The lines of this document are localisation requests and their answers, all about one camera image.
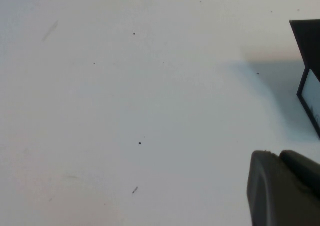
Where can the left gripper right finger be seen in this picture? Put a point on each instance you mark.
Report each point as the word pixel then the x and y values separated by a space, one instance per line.
pixel 305 171

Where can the black glasses case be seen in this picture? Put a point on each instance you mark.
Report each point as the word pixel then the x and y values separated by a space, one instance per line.
pixel 308 40

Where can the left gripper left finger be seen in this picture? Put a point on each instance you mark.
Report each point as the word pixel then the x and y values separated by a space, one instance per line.
pixel 270 198

